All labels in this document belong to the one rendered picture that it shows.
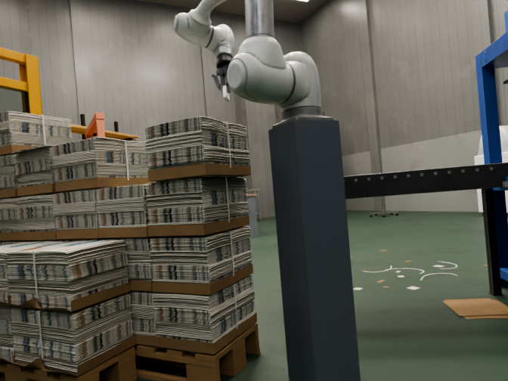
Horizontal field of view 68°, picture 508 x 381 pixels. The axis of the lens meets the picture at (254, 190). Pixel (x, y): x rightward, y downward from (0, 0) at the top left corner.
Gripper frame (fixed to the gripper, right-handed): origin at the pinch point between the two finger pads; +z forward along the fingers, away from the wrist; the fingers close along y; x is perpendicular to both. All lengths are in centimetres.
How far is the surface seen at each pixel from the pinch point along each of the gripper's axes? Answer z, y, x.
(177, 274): 68, 35, -16
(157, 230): 51, 39, -7
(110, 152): 7, 63, 1
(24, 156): -3, 112, 12
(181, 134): 22.8, 15.1, 10.5
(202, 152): 32.2, 7.8, 7.0
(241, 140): 12.5, 2.9, -17.8
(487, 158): -15, -111, -153
